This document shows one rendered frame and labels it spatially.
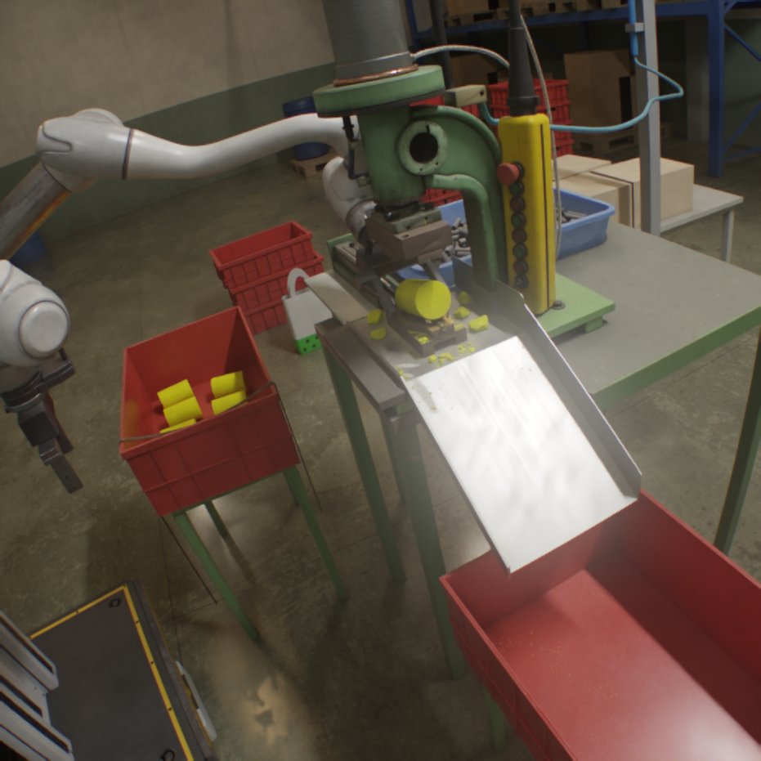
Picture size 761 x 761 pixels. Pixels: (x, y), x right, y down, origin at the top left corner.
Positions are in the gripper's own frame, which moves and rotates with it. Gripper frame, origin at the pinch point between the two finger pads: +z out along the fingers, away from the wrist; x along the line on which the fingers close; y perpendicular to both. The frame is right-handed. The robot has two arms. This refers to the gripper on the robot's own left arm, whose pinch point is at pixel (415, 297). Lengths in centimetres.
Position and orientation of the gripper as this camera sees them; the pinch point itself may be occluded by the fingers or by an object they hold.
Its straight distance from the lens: 110.5
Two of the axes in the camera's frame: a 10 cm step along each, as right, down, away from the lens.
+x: 9.0, -3.6, 2.4
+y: 0.5, -4.5, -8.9
